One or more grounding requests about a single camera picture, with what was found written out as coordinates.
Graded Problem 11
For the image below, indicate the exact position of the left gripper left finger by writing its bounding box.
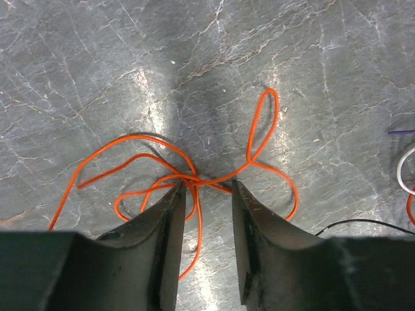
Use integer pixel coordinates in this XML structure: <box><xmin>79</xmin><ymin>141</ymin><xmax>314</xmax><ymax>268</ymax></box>
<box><xmin>1</xmin><ymin>183</ymin><xmax>186</xmax><ymax>310</ymax></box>

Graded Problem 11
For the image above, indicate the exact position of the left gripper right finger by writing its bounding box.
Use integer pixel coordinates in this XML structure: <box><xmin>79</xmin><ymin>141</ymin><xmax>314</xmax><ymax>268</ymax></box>
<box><xmin>232</xmin><ymin>181</ymin><xmax>414</xmax><ymax>310</ymax></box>

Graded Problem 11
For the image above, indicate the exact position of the orange wire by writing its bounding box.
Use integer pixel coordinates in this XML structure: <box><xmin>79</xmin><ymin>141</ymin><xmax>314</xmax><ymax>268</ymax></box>
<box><xmin>47</xmin><ymin>88</ymin><xmax>299</xmax><ymax>281</ymax></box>

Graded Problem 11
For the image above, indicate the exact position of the coloured wire bundle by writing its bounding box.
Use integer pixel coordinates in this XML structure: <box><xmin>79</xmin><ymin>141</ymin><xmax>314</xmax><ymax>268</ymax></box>
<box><xmin>388</xmin><ymin>129</ymin><xmax>415</xmax><ymax>226</ymax></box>

